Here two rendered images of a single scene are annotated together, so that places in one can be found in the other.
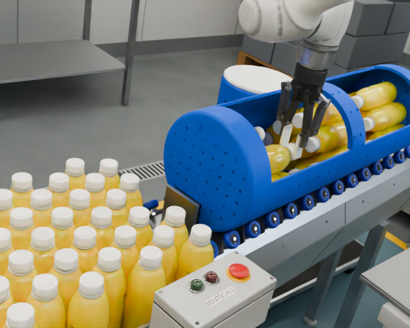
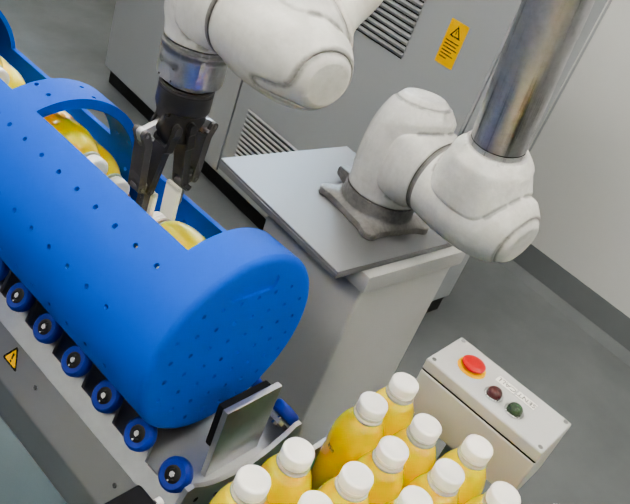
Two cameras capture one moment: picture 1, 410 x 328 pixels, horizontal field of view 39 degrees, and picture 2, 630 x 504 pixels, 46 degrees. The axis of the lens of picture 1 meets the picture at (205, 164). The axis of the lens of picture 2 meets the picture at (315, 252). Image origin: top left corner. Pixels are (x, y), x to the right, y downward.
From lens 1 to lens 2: 140 cm
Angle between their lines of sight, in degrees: 82
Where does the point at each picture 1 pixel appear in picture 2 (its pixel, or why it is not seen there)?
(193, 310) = (550, 421)
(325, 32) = not seen: hidden behind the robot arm
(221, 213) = (258, 364)
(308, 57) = (219, 78)
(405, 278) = (333, 241)
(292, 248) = not seen: hidden behind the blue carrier
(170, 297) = (542, 439)
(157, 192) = not seen: outside the picture
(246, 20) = (326, 91)
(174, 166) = (170, 389)
